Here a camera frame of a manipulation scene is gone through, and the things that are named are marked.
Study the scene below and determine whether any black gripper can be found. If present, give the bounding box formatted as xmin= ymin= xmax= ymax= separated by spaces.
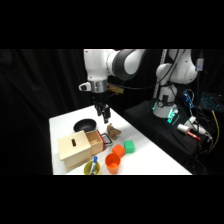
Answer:
xmin=92 ymin=91 xmax=111 ymax=125

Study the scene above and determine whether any wooden drawer with red front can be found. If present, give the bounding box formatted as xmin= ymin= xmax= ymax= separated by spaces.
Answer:
xmin=85 ymin=129 xmax=114 ymax=157

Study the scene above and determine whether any light wooden box with slot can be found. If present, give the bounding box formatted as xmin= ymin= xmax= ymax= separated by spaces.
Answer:
xmin=56 ymin=130 xmax=93 ymax=173

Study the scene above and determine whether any brown plush toy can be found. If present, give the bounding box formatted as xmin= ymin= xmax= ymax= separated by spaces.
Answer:
xmin=105 ymin=122 xmax=123 ymax=141

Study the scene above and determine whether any black bowl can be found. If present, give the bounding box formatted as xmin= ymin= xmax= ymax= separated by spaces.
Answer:
xmin=73 ymin=118 xmax=98 ymax=134

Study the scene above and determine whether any orange block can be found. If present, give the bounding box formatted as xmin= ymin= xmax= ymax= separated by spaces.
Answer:
xmin=111 ymin=143 xmax=127 ymax=159

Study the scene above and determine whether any green block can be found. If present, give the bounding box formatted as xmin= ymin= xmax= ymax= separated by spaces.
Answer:
xmin=123 ymin=139 xmax=136 ymax=155

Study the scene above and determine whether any black robot stand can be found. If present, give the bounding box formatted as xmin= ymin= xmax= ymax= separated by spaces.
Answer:
xmin=123 ymin=99 xmax=202 ymax=158

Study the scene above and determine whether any orange plastic cup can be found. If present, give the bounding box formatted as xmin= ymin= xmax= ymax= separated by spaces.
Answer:
xmin=104 ymin=152 xmax=122 ymax=175

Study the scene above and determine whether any blue and white marker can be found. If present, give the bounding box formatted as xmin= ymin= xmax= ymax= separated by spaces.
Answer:
xmin=89 ymin=155 xmax=100 ymax=175

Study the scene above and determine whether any yellow cup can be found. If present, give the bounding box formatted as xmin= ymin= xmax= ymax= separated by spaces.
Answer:
xmin=82 ymin=160 xmax=102 ymax=176

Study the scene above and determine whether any green light device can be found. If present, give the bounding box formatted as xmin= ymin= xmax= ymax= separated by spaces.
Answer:
xmin=166 ymin=107 xmax=181 ymax=125

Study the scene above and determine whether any black curtain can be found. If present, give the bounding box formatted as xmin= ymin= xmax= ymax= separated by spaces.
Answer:
xmin=0 ymin=49 xmax=224 ymax=176

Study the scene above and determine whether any white and red tool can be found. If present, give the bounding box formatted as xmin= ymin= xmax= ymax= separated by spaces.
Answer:
xmin=176 ymin=123 xmax=203 ymax=142

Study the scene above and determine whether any keyboard with blue lights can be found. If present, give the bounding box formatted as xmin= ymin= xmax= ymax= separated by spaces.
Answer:
xmin=199 ymin=92 xmax=224 ymax=112

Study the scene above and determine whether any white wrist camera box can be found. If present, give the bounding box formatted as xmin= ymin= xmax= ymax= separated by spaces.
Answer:
xmin=78 ymin=82 xmax=92 ymax=92

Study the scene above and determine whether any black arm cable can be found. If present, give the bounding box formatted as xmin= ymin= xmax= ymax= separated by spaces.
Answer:
xmin=114 ymin=49 xmax=181 ymax=92

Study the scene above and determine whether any blue cable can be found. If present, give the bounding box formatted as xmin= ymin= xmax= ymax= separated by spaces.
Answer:
xmin=181 ymin=88 xmax=197 ymax=109

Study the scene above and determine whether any yellow cable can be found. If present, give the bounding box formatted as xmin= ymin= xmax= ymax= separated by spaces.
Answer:
xmin=209 ymin=109 xmax=221 ymax=153

